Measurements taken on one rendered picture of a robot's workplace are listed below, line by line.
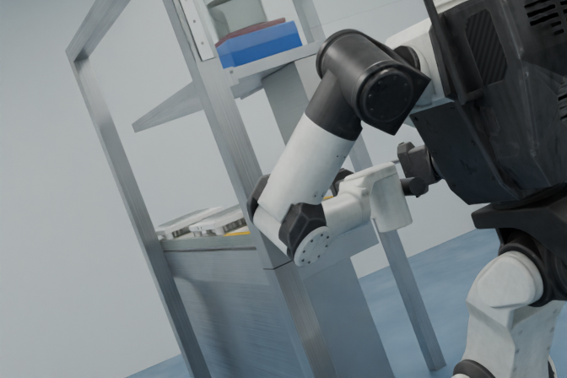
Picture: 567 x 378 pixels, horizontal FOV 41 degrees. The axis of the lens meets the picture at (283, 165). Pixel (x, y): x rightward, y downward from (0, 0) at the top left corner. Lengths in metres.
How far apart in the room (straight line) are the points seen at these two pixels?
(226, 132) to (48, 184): 3.58
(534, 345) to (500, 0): 0.65
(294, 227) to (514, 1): 0.45
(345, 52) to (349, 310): 1.10
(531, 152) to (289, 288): 0.83
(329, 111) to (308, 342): 0.82
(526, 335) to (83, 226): 4.12
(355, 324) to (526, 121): 1.12
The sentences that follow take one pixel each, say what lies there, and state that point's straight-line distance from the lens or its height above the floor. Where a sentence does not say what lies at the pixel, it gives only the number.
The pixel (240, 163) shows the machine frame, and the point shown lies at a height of 1.14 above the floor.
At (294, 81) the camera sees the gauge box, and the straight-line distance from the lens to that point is 1.93.
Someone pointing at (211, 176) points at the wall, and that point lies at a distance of 5.23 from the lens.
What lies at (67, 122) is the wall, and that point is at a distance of 5.24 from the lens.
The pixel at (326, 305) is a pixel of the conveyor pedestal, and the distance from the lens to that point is 2.03.
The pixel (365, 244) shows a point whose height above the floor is 0.83.
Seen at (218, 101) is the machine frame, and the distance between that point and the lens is 1.73.
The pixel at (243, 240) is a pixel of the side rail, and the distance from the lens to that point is 2.02.
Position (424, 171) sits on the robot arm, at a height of 0.99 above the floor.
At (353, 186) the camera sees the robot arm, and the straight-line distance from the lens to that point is 1.33.
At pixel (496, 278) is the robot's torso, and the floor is 0.84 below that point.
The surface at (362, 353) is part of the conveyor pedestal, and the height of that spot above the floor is 0.54.
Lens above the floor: 1.18
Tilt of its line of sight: 2 degrees down
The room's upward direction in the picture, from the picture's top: 21 degrees counter-clockwise
